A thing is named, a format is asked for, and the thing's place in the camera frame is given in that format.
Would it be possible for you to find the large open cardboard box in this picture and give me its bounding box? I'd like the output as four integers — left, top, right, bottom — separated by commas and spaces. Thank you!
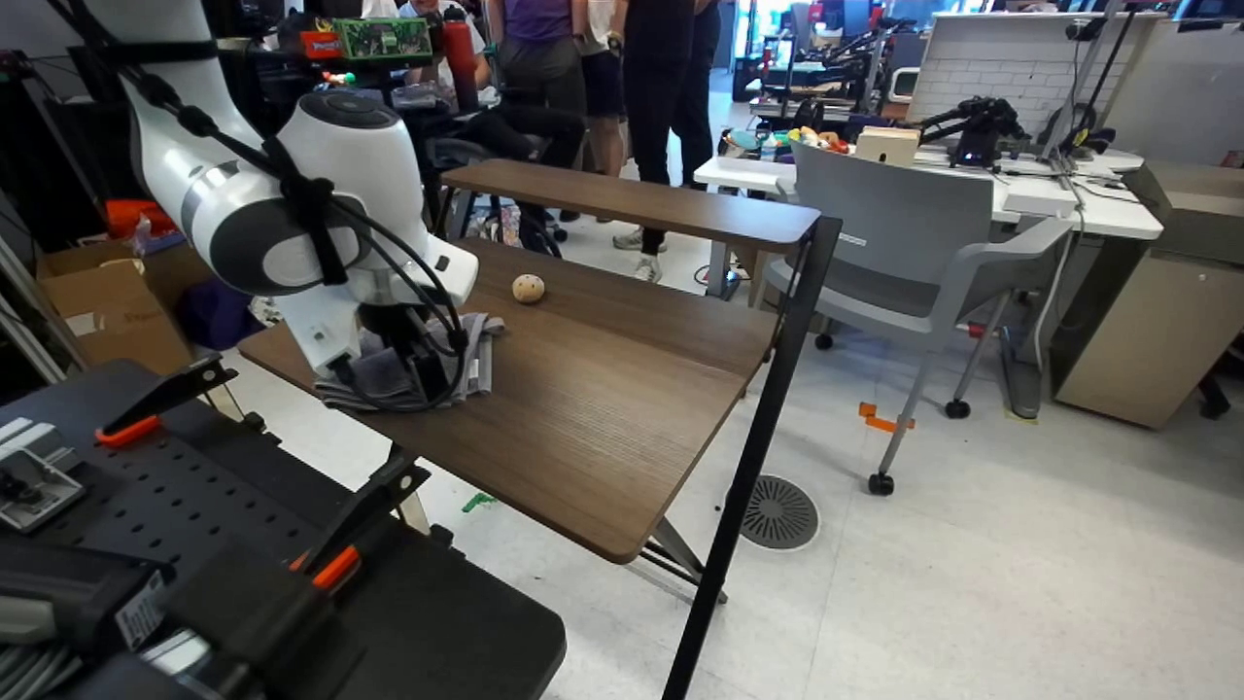
36, 250, 199, 381

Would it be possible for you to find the black desk equipment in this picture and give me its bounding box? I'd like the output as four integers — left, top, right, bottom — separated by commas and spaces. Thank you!
913, 92, 1038, 175

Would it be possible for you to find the white cluttered desk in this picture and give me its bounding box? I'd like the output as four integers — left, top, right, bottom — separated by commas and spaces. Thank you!
692, 132, 1166, 302

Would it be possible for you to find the person in black t-shirt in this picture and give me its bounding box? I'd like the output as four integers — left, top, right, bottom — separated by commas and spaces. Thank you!
619, 0, 724, 283

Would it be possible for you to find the grey desk partition panel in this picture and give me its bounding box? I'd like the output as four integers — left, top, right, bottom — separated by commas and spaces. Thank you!
905, 10, 1185, 144

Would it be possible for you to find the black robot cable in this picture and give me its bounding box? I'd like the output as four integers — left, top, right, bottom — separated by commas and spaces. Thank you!
75, 35, 470, 366

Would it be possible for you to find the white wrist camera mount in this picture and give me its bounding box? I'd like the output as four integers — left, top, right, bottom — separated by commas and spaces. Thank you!
256, 283, 378, 381

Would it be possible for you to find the grey office chair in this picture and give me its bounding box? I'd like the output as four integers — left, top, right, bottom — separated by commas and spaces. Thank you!
773, 144, 1086, 502

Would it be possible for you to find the round floor drain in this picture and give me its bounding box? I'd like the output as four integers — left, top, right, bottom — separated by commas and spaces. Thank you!
740, 472, 824, 553

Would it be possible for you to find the orange plastic object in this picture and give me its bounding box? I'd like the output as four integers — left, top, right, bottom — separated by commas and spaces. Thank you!
99, 196, 177, 242

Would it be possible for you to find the cluttered black workbench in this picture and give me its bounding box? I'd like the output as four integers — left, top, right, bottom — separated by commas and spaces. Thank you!
736, 0, 930, 132

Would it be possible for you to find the grey towel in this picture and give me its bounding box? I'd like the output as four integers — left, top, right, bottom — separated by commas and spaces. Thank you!
305, 308, 508, 417

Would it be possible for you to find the black clamp orange handle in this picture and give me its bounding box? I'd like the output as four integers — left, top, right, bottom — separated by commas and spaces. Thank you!
88, 355, 241, 456
207, 448, 436, 700

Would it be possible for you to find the small cardboard box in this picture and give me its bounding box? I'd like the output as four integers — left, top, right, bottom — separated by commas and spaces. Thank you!
850, 126, 926, 167

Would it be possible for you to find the person in purple shirt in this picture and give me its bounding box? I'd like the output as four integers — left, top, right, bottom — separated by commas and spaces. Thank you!
480, 0, 596, 258

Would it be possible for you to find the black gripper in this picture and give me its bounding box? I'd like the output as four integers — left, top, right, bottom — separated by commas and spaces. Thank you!
357, 301, 470, 410

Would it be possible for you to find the black metal table frame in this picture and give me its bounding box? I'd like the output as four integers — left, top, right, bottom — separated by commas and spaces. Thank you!
636, 211, 848, 700

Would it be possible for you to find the person in white shirt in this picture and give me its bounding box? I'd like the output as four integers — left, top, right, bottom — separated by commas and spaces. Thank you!
579, 0, 632, 180

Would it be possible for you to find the black perforated work table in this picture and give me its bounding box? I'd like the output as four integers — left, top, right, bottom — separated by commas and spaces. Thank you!
0, 358, 570, 700

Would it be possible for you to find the orange floor tape marker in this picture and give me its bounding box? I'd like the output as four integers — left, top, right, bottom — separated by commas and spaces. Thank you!
856, 397, 917, 441

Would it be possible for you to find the dark purple bag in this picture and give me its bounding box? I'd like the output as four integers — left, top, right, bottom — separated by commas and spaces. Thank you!
172, 277, 259, 349

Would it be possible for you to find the brown wooden side desk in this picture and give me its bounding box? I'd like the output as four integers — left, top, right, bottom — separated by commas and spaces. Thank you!
443, 156, 829, 254

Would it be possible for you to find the beige desk cabinet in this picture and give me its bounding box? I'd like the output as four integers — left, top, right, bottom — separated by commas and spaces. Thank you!
1051, 165, 1244, 437

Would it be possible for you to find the green circuit board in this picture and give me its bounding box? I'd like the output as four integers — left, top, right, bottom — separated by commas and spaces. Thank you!
337, 10, 436, 62

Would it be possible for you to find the small framed black plate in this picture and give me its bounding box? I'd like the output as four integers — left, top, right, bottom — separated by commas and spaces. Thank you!
0, 443, 88, 538

